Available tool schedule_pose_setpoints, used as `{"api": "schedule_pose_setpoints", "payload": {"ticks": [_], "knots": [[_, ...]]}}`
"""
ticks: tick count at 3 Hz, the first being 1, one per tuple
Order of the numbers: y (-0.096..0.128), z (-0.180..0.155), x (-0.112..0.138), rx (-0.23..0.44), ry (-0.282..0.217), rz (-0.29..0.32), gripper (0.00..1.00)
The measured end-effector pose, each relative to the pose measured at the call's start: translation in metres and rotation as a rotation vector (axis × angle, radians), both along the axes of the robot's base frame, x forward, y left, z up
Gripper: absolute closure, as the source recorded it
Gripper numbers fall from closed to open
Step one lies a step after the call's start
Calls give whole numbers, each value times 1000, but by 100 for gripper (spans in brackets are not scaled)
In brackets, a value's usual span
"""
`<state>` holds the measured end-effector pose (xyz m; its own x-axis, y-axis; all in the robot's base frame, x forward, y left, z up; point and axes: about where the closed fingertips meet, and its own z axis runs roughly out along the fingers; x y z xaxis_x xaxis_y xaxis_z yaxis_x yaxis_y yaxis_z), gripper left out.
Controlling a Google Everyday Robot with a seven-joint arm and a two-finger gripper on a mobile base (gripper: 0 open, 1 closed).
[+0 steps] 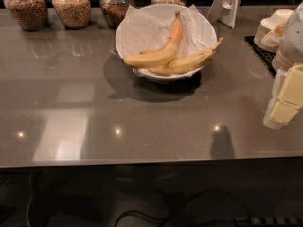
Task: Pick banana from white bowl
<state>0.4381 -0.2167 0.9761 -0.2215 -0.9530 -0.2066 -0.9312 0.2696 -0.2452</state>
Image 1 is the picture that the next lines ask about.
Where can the front paper cup stack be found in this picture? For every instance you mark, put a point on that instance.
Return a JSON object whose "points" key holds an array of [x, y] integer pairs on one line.
{"points": [[283, 59]]}

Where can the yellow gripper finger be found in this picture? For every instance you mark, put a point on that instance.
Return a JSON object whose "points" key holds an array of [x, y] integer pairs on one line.
{"points": [[274, 37], [287, 97]]}

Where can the leftmost glass grain jar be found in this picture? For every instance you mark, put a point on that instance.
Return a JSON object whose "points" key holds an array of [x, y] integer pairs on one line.
{"points": [[30, 15]]}

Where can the white stand sign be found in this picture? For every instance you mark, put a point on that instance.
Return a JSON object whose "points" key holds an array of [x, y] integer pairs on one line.
{"points": [[224, 11]]}

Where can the black rubber mat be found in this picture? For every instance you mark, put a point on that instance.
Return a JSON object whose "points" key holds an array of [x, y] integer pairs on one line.
{"points": [[265, 56]]}

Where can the white paper napkin liner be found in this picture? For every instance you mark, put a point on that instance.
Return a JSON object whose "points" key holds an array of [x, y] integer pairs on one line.
{"points": [[142, 32]]}

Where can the white ceramic bowl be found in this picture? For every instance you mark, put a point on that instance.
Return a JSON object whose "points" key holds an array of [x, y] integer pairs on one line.
{"points": [[202, 32]]}

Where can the yellow banana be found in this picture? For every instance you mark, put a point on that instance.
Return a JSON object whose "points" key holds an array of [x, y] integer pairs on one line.
{"points": [[163, 56], [188, 63]]}

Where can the black power strip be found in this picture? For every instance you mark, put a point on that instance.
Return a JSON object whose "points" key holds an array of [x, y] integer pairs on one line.
{"points": [[269, 222]]}

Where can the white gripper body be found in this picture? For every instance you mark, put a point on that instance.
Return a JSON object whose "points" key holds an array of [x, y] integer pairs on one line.
{"points": [[294, 43]]}

